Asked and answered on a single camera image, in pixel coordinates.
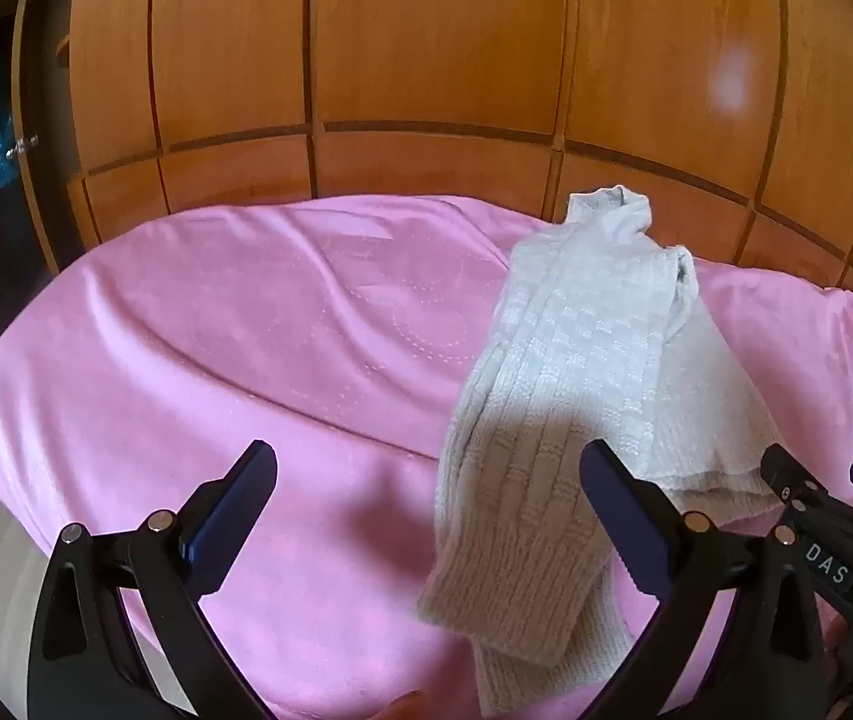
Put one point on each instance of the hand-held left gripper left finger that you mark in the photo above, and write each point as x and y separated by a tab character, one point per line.
210	521

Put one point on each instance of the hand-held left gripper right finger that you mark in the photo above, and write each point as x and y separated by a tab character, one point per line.
625	514

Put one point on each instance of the white knit sweater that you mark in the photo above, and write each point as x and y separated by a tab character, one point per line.
569	360

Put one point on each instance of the pink blanket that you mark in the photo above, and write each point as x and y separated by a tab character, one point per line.
208	360

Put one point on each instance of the wooden wardrobe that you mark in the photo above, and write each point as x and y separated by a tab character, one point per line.
434	45

